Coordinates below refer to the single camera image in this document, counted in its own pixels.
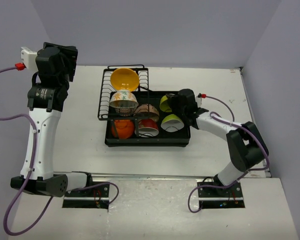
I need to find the yellow bowl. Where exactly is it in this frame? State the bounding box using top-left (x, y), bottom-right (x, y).
top-left (110, 68), bottom-right (140, 92)

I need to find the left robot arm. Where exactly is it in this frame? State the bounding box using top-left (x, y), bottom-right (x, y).
top-left (10, 42), bottom-right (94, 197)

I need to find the lime green bowl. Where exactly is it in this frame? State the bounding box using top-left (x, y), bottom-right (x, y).
top-left (159, 95), bottom-right (172, 113)
top-left (160, 114), bottom-right (185, 133)

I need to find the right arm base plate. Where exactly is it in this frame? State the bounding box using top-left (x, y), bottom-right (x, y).
top-left (198, 182), bottom-right (243, 199)

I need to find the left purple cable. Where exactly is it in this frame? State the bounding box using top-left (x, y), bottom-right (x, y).
top-left (0, 66), bottom-right (119, 237)

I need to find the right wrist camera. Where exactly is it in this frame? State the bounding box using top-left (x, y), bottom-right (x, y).
top-left (195, 93), bottom-right (207, 108)

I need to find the brown patterned bowl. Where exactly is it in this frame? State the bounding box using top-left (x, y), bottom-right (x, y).
top-left (115, 107), bottom-right (137, 117)

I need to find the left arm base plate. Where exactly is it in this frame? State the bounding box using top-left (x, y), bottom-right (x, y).
top-left (65, 184), bottom-right (110, 200)

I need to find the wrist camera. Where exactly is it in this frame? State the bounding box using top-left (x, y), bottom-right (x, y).
top-left (20, 47), bottom-right (38, 72)
top-left (195, 93), bottom-right (207, 108)

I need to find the red bowl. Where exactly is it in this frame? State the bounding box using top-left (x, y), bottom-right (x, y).
top-left (135, 119), bottom-right (159, 138)

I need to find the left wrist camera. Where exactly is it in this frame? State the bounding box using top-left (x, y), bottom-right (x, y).
top-left (20, 47), bottom-right (38, 72)

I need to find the pink flower bowl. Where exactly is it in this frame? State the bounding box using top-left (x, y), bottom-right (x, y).
top-left (134, 104), bottom-right (160, 122)

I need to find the black wire dish rack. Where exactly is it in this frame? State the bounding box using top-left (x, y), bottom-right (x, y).
top-left (97, 64), bottom-right (159, 141)

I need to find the orange bowl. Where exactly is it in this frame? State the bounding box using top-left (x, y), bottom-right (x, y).
top-left (111, 119), bottom-right (135, 139)

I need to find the black drip tray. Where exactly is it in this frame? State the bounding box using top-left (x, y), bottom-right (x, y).
top-left (105, 90), bottom-right (191, 147)

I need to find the white floral bowl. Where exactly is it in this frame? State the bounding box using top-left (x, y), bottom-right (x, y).
top-left (109, 89), bottom-right (139, 109)

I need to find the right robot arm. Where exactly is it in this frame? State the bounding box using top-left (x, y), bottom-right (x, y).
top-left (166, 88), bottom-right (270, 197)

